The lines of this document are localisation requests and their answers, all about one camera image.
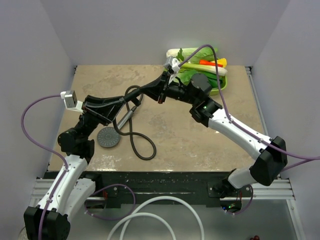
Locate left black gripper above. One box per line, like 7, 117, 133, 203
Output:
75, 95, 126, 141

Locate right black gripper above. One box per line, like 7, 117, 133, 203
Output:
139, 71, 198, 105

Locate black T-shaped fitting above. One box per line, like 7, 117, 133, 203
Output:
131, 98, 141, 107

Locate black shower hose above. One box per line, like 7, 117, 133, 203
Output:
112, 85, 158, 161

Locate grey shower head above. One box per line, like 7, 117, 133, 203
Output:
96, 106, 137, 150

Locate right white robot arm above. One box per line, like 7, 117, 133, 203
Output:
124, 72, 288, 197

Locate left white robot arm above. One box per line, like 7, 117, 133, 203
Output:
20, 91, 124, 240

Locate napa cabbage in front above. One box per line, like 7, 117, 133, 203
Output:
176, 69, 198, 85

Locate napa cabbage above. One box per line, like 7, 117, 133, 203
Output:
166, 47, 214, 64
176, 69, 198, 85

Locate orange carrot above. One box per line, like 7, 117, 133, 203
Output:
199, 59, 224, 68

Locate green celery stalk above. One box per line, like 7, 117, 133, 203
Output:
181, 63, 228, 76

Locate dark green leafy vegetable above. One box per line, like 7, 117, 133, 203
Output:
207, 74, 218, 88

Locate green vegetable tray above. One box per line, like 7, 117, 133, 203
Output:
210, 76, 228, 96

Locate napa cabbage at back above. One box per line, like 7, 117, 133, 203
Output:
166, 47, 214, 64

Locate yellow pepper piece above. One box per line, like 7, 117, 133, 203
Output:
211, 58, 227, 68

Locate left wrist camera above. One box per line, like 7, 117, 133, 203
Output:
60, 90, 83, 113

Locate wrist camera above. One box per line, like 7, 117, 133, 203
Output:
60, 90, 83, 113
163, 56, 180, 85

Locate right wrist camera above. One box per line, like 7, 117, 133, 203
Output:
163, 56, 180, 85

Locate black mounting base plate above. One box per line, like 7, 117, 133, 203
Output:
80, 171, 252, 209

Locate white hose loop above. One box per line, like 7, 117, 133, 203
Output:
106, 193, 204, 240

